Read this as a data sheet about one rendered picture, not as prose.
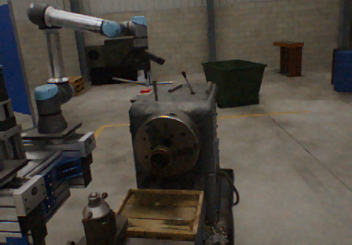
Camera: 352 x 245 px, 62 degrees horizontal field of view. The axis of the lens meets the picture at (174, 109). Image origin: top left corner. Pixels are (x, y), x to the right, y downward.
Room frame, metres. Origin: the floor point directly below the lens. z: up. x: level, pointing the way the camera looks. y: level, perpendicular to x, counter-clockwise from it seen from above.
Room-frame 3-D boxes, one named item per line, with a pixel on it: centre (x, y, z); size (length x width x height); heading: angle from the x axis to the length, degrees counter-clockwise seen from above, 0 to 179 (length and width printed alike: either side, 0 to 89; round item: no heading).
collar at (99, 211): (0.76, 0.25, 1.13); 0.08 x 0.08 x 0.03
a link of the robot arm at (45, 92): (1.51, 0.65, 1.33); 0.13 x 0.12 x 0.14; 173
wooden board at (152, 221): (1.09, 0.10, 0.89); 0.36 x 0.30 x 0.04; 78
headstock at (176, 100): (1.76, -0.02, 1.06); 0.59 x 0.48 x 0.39; 168
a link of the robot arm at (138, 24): (1.57, 0.15, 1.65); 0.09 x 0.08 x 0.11; 83
